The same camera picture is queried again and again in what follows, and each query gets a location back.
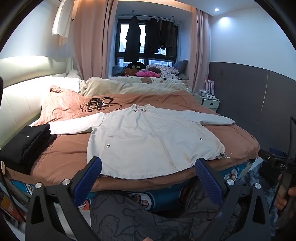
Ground black cable bundle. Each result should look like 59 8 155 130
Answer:
80 96 122 113

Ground light beige jacket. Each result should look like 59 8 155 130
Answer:
49 103 236 180

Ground blue cartoon bed sheet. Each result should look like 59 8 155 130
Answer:
9 160 259 212

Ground folded black clothes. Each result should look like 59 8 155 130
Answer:
0 123 58 175

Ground grey fluffy rug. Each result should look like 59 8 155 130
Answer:
240 160 280 232

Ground striped paper bag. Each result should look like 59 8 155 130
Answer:
204 75 215 95

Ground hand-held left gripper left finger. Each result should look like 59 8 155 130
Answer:
25 156 102 241

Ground pink curtain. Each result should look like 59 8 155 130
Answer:
190 7 211 91
73 0 118 80

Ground pink cloth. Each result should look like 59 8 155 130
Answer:
135 70 162 78

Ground person's patterned trouser leg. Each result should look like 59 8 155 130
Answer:
90 178 232 241

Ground hanging white shirt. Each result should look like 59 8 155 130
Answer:
51 0 74 47

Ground stack of books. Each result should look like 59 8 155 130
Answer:
0 181 30 232

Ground beige duvet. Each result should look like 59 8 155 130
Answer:
79 76 189 96

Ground cream pillow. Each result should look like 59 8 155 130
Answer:
66 70 83 79

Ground white nightstand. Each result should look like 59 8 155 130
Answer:
194 91 220 112

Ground row of hanging dark clothes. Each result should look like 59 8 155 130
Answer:
144 17 178 57

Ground black-framed window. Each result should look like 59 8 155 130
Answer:
115 19 178 70

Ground clothes rail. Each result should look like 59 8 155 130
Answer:
119 10 182 24

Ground person's right hand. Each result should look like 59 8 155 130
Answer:
277 186 296 209

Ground orange-brown blanket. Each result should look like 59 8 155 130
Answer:
30 85 260 193

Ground white pillow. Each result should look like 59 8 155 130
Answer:
50 77 84 93

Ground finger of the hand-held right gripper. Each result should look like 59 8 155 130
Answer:
258 148 289 186

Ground black plush toy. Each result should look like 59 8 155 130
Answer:
125 61 147 71

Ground hanging black coat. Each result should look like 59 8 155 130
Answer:
124 16 142 62

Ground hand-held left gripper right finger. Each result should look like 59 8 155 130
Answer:
195 158 271 241

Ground grey pillow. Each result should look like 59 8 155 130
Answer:
172 60 188 76

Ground white padded headboard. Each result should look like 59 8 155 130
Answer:
0 56 73 149

